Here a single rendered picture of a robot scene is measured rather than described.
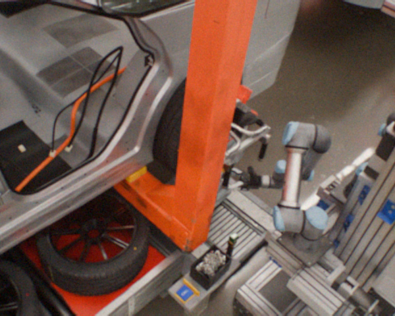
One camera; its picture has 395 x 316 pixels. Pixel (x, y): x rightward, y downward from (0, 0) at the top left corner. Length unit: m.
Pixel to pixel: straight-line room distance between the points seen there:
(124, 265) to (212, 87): 1.25
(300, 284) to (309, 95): 2.74
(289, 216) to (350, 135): 2.34
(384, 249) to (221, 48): 1.29
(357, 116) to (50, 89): 3.00
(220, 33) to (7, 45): 1.95
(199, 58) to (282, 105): 2.87
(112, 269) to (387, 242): 1.43
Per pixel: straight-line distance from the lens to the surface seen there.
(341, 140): 4.46
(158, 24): 2.26
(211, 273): 2.59
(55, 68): 3.07
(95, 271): 2.65
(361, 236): 2.45
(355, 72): 5.44
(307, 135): 2.29
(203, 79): 1.84
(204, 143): 2.01
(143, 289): 2.77
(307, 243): 2.43
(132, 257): 2.69
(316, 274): 2.52
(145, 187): 2.76
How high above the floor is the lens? 2.79
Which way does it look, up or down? 46 degrees down
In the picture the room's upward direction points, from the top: 9 degrees clockwise
